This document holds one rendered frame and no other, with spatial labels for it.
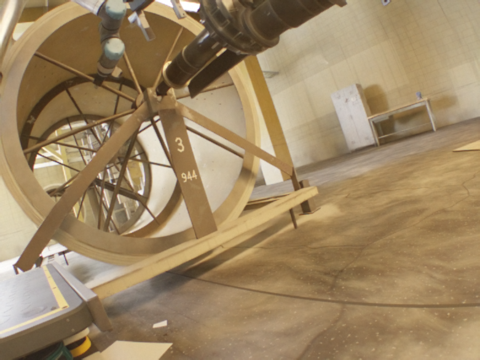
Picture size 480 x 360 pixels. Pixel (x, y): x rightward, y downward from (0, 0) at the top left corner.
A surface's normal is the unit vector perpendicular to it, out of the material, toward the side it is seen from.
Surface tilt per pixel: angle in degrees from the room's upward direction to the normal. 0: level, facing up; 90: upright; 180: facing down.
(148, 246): 90
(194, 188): 90
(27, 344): 90
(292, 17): 146
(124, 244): 90
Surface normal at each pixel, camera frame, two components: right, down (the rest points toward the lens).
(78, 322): 0.80, -0.24
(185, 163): 0.63, -0.18
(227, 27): -0.33, 0.82
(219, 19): -0.52, 0.63
